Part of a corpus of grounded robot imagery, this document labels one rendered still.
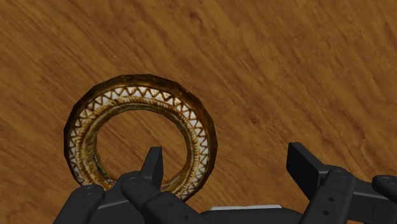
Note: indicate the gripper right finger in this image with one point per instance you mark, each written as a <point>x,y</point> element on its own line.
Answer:
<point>333,189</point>

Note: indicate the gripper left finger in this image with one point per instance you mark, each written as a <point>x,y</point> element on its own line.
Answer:
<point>145,198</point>

